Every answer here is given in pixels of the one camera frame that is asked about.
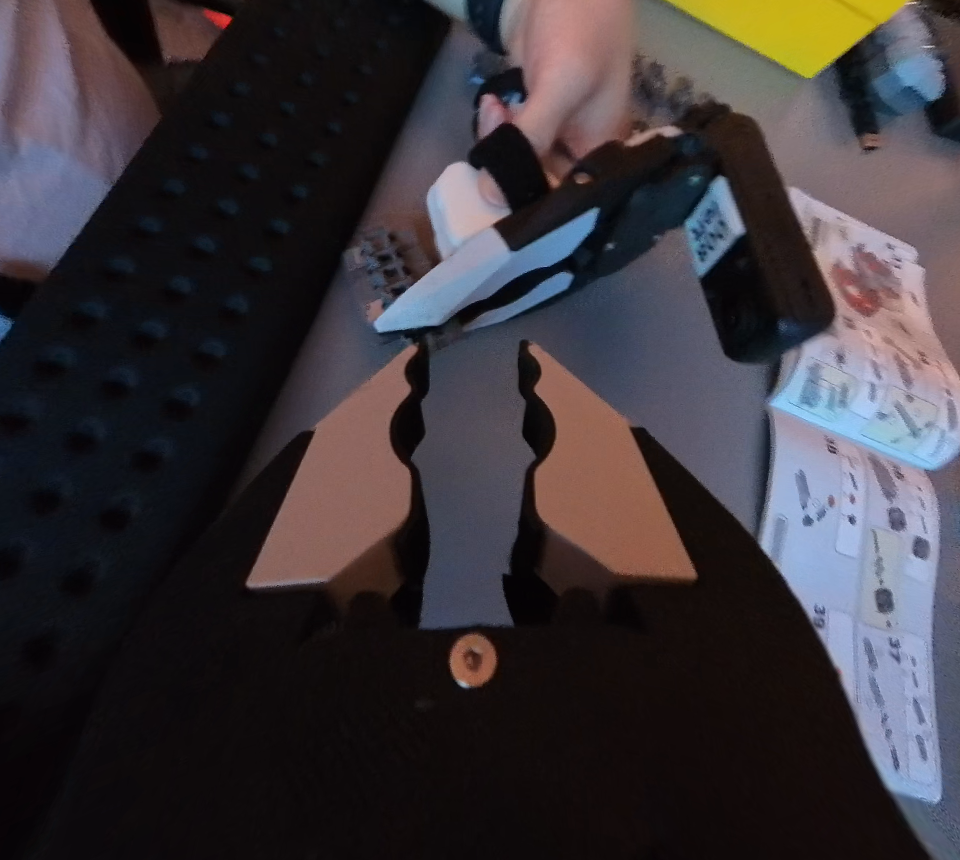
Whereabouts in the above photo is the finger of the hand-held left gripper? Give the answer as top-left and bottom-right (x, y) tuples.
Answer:
(372, 209), (600, 336)
(459, 271), (573, 334)

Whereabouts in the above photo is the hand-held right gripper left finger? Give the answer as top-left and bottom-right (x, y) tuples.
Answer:
(244, 343), (432, 589)

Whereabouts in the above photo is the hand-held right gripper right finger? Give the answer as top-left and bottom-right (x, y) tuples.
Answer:
(517, 340), (700, 585)

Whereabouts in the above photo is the grey toy track chain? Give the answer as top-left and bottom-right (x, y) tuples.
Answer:
(348, 224), (464, 353)

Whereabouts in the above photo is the row of grey track links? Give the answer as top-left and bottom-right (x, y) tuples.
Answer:
(630, 52), (730, 128)

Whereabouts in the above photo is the grey desk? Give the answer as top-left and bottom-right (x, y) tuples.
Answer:
(255, 0), (960, 860)

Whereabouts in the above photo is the person's left hand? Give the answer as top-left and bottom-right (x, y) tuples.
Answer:
(478, 0), (640, 209)

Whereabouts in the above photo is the open instruction booklet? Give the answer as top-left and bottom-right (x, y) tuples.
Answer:
(757, 185), (960, 806)

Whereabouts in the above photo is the blue grey toy controller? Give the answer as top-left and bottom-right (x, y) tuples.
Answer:
(836, 5), (955, 126)

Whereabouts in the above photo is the black cable with plug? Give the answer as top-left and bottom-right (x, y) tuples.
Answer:
(853, 101), (885, 154)

